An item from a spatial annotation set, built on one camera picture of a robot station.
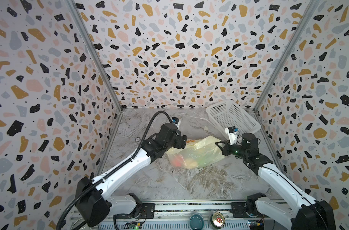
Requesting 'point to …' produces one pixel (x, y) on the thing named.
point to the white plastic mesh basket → (228, 113)
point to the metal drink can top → (217, 220)
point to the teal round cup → (196, 222)
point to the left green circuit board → (133, 225)
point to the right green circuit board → (256, 224)
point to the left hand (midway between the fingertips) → (181, 133)
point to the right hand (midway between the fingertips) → (215, 141)
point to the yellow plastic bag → (196, 153)
